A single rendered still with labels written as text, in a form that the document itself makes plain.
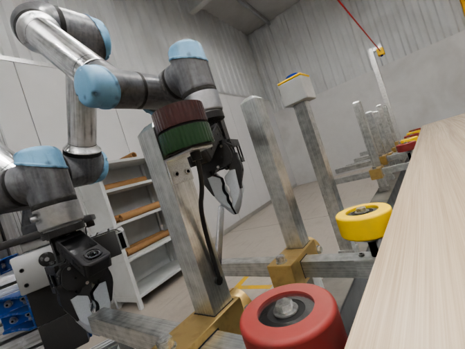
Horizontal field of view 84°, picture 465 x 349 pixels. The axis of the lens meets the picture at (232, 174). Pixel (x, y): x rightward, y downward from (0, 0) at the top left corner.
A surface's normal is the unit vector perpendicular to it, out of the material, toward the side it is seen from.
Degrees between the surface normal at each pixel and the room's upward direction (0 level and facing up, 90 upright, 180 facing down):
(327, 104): 90
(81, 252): 29
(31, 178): 90
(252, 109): 90
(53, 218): 90
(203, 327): 0
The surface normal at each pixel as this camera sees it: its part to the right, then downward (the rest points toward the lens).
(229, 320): 0.74, -0.24
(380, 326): -0.31, -0.95
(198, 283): -0.59, 0.20
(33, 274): 0.43, -0.14
